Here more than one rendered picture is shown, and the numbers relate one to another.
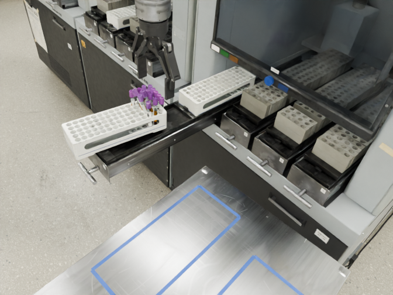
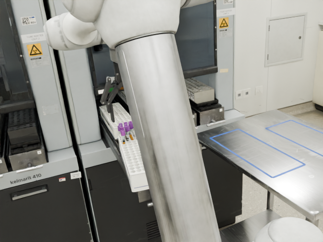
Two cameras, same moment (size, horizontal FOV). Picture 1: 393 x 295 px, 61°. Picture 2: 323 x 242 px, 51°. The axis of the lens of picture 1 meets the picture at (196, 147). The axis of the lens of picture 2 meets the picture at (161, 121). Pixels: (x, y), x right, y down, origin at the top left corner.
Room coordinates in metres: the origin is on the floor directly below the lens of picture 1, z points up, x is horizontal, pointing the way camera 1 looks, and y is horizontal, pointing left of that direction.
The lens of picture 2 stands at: (0.24, 1.14, 1.43)
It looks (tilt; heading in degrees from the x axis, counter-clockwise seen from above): 23 degrees down; 295
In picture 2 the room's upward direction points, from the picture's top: 5 degrees counter-clockwise
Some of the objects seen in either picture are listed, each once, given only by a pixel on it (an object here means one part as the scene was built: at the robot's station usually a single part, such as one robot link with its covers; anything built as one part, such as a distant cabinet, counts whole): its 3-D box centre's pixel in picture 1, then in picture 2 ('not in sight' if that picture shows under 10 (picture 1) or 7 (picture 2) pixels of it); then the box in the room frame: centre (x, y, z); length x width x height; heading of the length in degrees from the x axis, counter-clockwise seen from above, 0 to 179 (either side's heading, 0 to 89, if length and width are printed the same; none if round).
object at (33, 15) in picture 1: (34, 26); not in sight; (2.23, 1.22, 0.43); 0.27 x 0.02 x 0.36; 45
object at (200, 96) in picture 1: (217, 90); (117, 120); (1.03, -0.06, 0.83); 0.30 x 0.10 x 0.06; 135
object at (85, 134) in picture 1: (117, 126); (138, 158); (0.77, 0.25, 0.85); 0.30 x 0.10 x 0.06; 127
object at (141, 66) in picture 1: (141, 67); (111, 112); (0.89, 0.19, 0.99); 0.03 x 0.01 x 0.07; 135
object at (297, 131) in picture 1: (290, 127); not in sight; (0.84, -0.29, 0.85); 0.12 x 0.02 x 0.06; 44
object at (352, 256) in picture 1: (352, 257); not in sight; (0.73, -0.69, 0.29); 0.11 x 0.03 x 0.10; 135
